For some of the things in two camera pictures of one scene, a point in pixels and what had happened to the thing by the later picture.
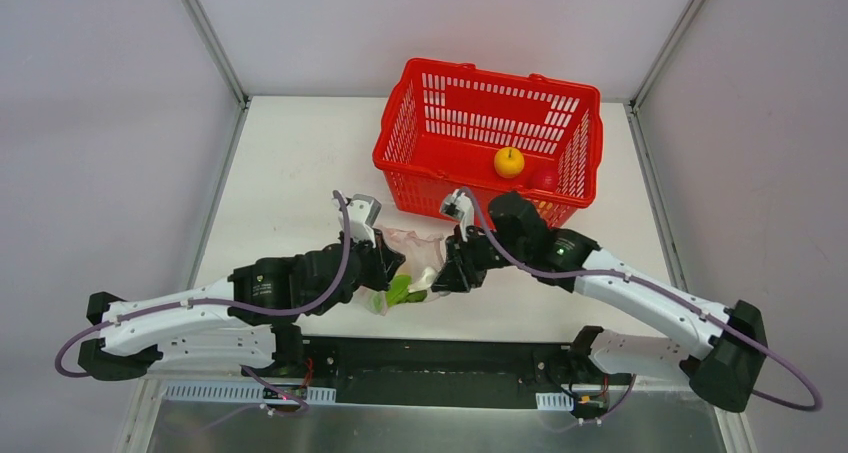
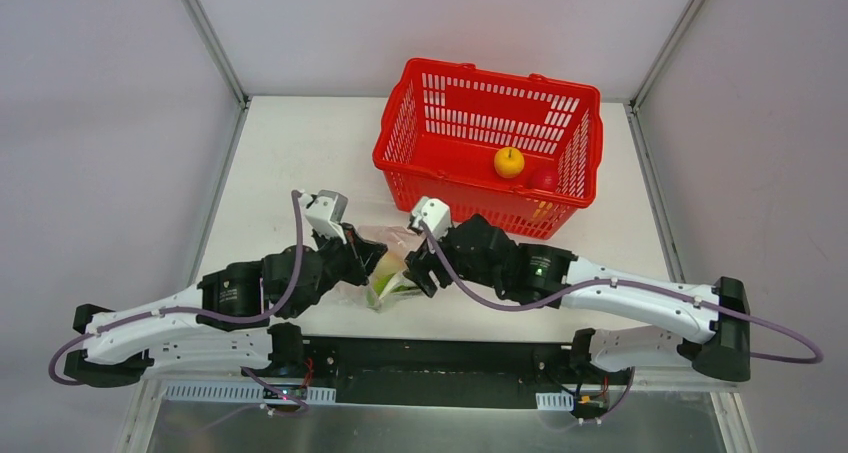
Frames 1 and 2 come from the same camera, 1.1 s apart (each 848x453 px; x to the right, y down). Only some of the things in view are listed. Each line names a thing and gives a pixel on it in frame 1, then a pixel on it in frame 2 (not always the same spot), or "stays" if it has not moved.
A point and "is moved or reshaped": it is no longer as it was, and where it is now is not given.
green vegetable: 400,294 is moved or reshaped
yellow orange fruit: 509,162 stays
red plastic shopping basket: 487,133 stays
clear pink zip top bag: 413,282 stays
